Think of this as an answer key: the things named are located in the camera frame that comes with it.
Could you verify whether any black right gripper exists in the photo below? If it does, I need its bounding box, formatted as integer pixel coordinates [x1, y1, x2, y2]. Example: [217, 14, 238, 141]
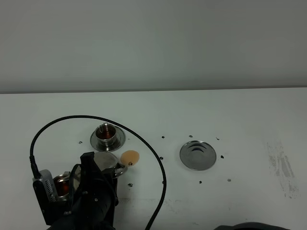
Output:
[64, 152, 118, 216]

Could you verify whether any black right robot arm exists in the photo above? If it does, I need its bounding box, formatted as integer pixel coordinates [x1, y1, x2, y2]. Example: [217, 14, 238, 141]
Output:
[49, 152, 118, 230]

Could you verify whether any near stainless steel teacup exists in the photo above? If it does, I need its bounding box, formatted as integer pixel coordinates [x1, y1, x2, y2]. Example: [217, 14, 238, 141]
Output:
[53, 171, 71, 201]

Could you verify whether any stainless steel teacup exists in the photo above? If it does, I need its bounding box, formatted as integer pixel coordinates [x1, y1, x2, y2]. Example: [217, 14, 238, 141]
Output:
[94, 123, 117, 147]
[53, 171, 71, 201]

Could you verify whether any spilled tea puddle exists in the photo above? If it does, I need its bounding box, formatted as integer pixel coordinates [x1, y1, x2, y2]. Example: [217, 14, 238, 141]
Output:
[120, 150, 140, 167]

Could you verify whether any far stainless steel saucer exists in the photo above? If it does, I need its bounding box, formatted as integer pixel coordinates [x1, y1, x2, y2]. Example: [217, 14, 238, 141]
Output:
[90, 123, 126, 152]

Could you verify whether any far stainless steel teacup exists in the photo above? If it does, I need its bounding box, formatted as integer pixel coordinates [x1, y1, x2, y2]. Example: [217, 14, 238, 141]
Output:
[94, 123, 117, 147]

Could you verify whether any stainless steel teapot saucer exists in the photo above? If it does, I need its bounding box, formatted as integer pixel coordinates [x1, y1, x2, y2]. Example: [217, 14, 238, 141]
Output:
[179, 140, 217, 171]

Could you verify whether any silver depth camera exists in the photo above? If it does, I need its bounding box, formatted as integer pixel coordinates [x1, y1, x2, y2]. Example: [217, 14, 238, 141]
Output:
[39, 169, 58, 202]

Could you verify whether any black camera cable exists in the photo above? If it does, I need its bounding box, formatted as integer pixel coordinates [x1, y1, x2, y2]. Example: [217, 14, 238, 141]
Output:
[29, 115, 167, 230]

